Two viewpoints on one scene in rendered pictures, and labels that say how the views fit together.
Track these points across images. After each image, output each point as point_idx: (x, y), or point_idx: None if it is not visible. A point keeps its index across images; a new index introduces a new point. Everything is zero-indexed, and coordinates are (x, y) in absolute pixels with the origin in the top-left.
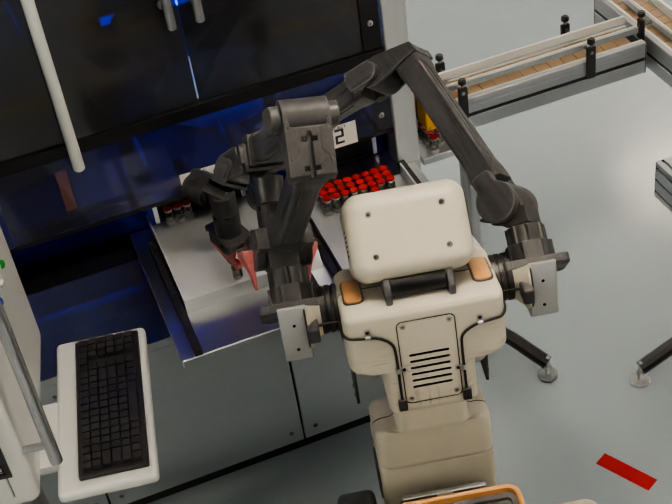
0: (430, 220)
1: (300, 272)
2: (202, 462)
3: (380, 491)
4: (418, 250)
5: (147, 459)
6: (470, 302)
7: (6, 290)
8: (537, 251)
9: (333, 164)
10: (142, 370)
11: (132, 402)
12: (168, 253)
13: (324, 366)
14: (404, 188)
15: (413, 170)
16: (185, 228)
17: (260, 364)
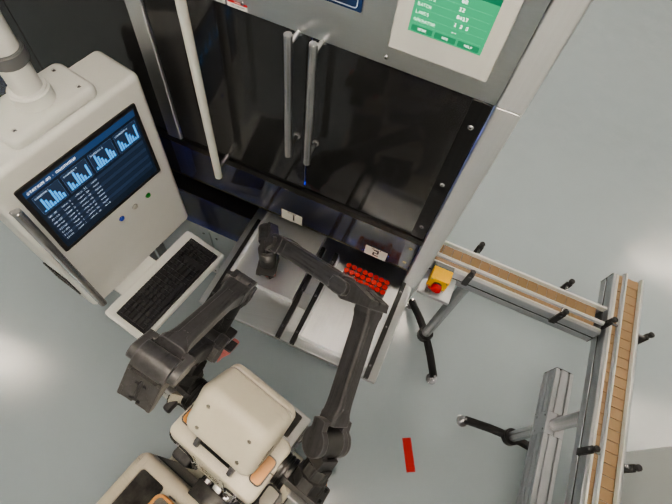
0: (236, 443)
1: (193, 370)
2: None
3: (317, 361)
4: (219, 448)
5: (145, 331)
6: (231, 489)
7: (143, 208)
8: (305, 490)
9: (147, 408)
10: (197, 279)
11: (170, 295)
12: None
13: None
14: (240, 412)
15: (405, 292)
16: (282, 224)
17: None
